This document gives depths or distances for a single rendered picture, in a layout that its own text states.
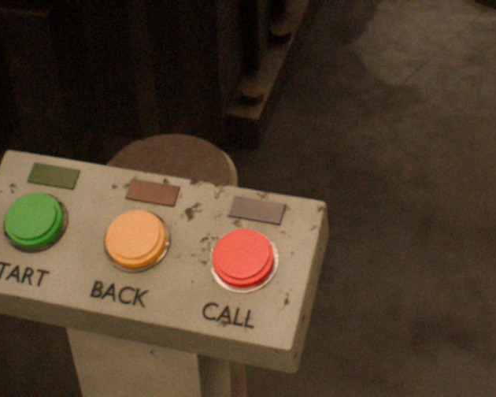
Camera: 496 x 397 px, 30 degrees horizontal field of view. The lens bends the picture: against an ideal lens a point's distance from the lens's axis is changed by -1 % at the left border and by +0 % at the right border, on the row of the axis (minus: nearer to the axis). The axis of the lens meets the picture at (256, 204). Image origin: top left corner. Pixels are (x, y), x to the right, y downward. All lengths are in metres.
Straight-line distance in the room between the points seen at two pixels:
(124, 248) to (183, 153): 0.22
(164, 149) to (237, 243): 0.24
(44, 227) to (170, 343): 0.12
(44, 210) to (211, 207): 0.11
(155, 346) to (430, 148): 1.08
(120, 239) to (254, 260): 0.09
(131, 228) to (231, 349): 0.10
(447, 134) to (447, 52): 0.27
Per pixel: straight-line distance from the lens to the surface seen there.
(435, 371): 1.34
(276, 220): 0.63
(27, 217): 0.66
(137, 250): 0.63
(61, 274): 0.65
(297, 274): 0.62
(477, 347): 1.37
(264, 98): 1.66
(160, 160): 0.83
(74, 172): 0.68
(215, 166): 0.82
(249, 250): 0.62
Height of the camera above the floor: 1.05
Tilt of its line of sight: 43 degrees down
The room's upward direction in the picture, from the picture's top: 1 degrees counter-clockwise
